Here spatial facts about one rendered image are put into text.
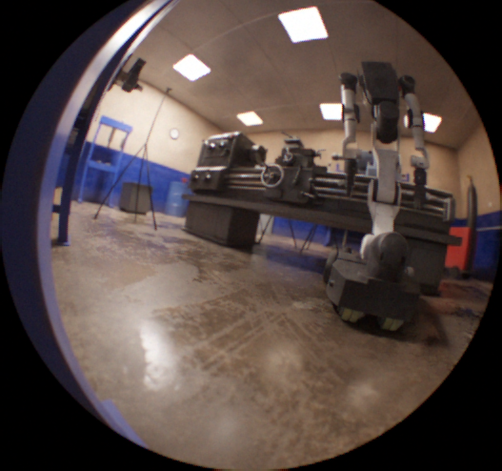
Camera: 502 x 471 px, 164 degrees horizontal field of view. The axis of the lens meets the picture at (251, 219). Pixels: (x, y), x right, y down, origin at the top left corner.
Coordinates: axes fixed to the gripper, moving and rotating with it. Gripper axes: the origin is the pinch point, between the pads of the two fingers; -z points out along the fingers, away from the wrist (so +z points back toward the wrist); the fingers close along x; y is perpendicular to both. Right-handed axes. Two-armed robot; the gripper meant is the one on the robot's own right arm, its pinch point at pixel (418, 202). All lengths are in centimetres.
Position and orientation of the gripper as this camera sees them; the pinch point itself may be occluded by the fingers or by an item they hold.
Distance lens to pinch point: 114.0
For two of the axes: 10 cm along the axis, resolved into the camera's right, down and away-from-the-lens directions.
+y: -8.1, -1.6, 5.6
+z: 0.7, -9.8, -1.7
